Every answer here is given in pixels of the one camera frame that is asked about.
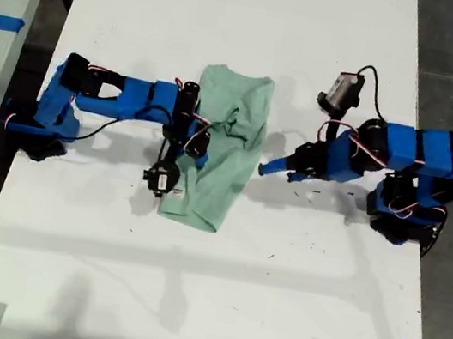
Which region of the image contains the black camera cable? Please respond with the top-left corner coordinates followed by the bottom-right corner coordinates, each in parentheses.
top-left (73, 92), bottom-right (177, 156)
top-left (349, 63), bottom-right (399, 124)

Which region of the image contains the pale green T-shirt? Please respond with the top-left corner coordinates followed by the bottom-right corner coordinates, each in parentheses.
top-left (155, 57), bottom-right (278, 240)

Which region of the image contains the black arm base cable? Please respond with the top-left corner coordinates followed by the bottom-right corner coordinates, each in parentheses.
top-left (418, 203), bottom-right (450, 262)

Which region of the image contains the black camera box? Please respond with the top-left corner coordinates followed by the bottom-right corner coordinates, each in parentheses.
top-left (315, 67), bottom-right (367, 119)
top-left (138, 157), bottom-right (184, 202)

